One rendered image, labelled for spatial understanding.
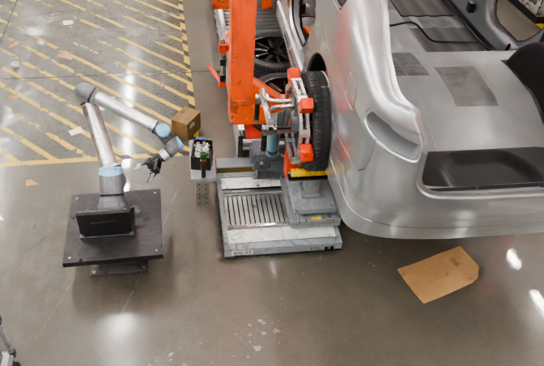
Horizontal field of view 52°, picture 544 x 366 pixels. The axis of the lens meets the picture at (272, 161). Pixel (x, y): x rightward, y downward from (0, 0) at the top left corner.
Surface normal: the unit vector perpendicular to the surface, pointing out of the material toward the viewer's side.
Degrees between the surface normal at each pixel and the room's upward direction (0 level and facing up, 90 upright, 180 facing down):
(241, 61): 90
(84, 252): 0
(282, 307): 0
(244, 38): 90
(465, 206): 96
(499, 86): 2
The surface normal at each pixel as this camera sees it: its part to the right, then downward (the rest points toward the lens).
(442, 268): 0.04, -0.75
